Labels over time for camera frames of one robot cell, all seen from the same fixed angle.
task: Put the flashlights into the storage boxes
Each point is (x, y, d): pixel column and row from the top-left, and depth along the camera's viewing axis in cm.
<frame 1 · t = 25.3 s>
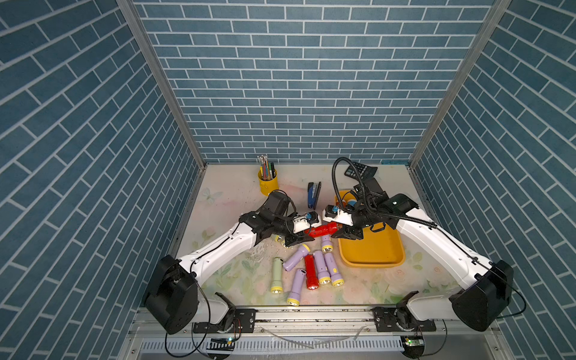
left hand: (316, 233, 77), fingers open
right hand: (337, 225, 76), fingers open
yellow plastic storage tray: (381, 245, 94), on the table
yellow pen cup: (267, 186, 104), point 8 cm above the table
black calculator: (364, 172, 118), point 3 cm above the table
blue black stapler: (313, 193, 110), point 2 cm above the table
red flashlight middle: (312, 280, 82), point 2 cm above the table
purple flashlight upper right: (327, 246, 90), point 4 cm above the table
purple flashlight slanted: (303, 250, 88), point 4 cm above the table
purple flashlight right: (336, 280, 81), point 4 cm above the table
purple flashlight bottom: (293, 298, 77), point 4 cm above the table
pens in cup: (267, 169, 104), point 13 cm above the table

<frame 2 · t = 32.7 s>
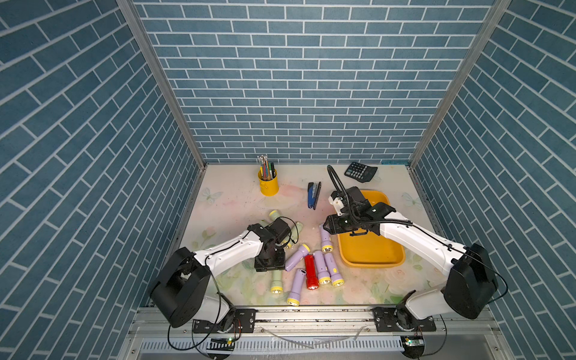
left hand: (283, 270, 82), fingers open
right hand: (329, 226, 83), fingers open
the named things where they were.

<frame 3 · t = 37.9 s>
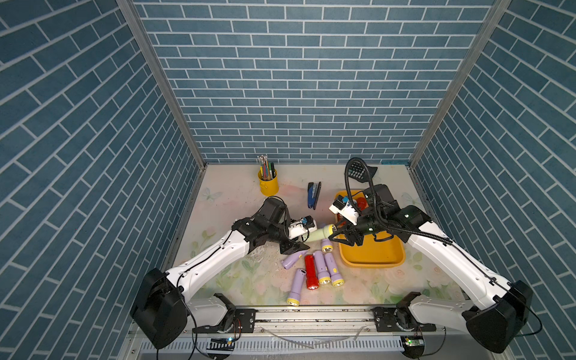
left hand: (310, 240, 76), fingers open
right hand: (336, 232, 72), fingers open
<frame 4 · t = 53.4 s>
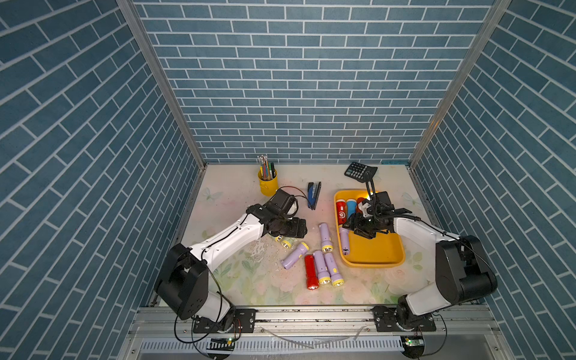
left hand: (304, 232, 82), fingers open
right hand: (349, 228, 90), fingers open
purple flashlight bottom: (344, 236, 92), point 4 cm above the table
green flashlight left upper: (278, 238, 93), point 3 cm above the table
